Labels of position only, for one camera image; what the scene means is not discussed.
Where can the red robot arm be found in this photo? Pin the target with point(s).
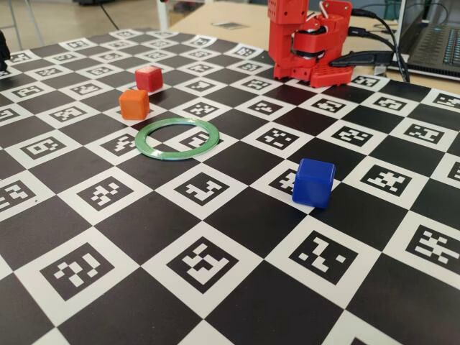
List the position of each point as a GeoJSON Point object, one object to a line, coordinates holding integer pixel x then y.
{"type": "Point", "coordinates": [287, 54]}

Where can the black white marker checkerboard mat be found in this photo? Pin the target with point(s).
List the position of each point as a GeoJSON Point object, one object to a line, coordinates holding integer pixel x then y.
{"type": "Point", "coordinates": [230, 233]}

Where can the dark grey laptop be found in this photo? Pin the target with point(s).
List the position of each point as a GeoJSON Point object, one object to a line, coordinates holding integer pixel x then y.
{"type": "Point", "coordinates": [431, 43]}

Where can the black stand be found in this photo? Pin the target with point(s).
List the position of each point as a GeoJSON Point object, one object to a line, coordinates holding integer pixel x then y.
{"type": "Point", "coordinates": [3, 46]}

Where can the orange cube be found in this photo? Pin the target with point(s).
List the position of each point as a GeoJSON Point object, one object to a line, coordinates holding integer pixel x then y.
{"type": "Point", "coordinates": [133, 105]}

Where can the white table leg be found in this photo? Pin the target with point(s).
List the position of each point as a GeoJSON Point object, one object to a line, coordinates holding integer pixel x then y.
{"type": "Point", "coordinates": [162, 14]}

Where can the blue cube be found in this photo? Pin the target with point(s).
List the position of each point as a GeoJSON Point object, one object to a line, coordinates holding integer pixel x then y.
{"type": "Point", "coordinates": [312, 183]}

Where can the small printed marker sheet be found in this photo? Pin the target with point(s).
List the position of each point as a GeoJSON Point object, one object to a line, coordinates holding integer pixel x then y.
{"type": "Point", "coordinates": [228, 25]}

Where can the red cube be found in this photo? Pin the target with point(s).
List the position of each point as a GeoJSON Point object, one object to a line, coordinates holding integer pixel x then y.
{"type": "Point", "coordinates": [148, 79]}

